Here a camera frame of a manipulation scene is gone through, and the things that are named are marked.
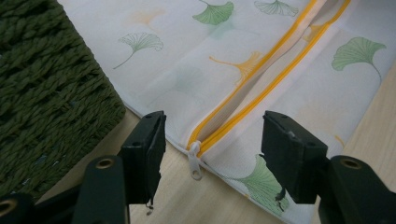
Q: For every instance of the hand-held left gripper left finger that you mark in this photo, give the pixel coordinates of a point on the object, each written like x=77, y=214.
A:
x=144, y=161

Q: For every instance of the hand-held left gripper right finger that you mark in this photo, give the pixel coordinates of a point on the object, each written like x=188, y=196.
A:
x=289, y=161

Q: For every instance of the white leaf-print laundry bag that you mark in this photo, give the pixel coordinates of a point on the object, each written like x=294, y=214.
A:
x=249, y=71

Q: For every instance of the green woven basket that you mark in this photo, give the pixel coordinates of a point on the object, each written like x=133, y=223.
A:
x=46, y=93

